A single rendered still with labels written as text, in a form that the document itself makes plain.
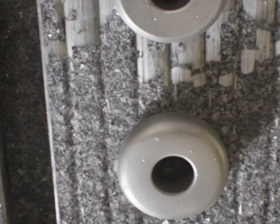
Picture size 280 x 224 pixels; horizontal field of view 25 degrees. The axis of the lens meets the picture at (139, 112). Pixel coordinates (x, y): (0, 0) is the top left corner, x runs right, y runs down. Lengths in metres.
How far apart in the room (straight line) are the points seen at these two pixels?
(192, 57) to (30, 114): 0.06
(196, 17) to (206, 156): 0.04
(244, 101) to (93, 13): 0.06
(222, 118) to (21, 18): 0.07
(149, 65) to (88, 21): 0.02
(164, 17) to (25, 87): 0.06
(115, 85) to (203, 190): 0.04
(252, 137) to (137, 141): 0.04
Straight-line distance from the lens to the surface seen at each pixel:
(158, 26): 0.18
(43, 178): 0.23
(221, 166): 0.20
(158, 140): 0.19
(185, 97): 0.20
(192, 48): 0.20
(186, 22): 0.18
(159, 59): 0.20
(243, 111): 0.21
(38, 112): 0.22
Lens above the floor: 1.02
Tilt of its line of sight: 68 degrees down
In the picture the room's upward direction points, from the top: 177 degrees counter-clockwise
